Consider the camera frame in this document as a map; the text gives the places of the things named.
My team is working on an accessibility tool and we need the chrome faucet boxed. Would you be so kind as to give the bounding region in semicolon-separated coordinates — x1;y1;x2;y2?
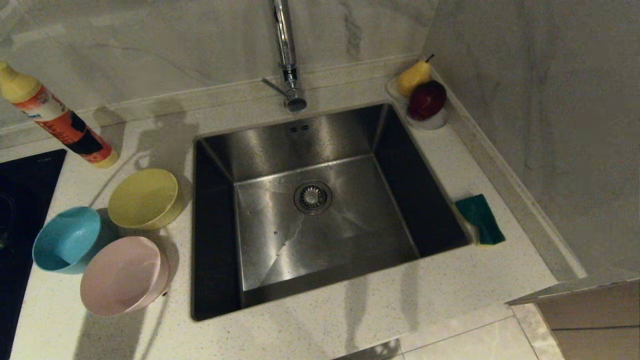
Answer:
261;0;308;113

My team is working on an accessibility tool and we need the orange detergent bottle yellow cap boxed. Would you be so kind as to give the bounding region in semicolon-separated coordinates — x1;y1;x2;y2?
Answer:
0;61;120;169

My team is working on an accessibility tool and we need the stainless steel sink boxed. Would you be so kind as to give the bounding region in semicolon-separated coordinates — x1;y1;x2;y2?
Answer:
190;102;472;322

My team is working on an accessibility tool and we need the green yellow sponge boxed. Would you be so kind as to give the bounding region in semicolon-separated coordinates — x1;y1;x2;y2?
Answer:
454;193;506;246

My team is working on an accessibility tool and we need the round metal drain strainer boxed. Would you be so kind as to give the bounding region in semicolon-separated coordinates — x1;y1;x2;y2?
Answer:
293;180;334;216

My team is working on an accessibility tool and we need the small white dish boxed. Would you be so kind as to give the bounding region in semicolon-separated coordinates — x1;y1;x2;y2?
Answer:
386;75;450;132

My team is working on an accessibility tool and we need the dark red apple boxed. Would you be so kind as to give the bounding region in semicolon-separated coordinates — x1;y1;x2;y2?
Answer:
407;80;448;122

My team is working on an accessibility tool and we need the yellow pear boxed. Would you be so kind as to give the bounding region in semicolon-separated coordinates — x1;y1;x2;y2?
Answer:
397;54;435;98

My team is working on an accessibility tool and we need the yellow plastic bowl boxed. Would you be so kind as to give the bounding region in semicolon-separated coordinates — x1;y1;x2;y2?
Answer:
107;168;185;231

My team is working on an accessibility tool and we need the pink plastic bowl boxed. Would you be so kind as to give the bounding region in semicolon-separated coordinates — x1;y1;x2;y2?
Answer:
80;236;171;317

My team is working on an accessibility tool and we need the blue plastic bowl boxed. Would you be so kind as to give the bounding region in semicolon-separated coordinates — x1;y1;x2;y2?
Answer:
32;206;121;275

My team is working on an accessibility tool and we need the black induction cooktop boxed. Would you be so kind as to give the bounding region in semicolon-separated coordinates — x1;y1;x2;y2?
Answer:
0;148;67;360

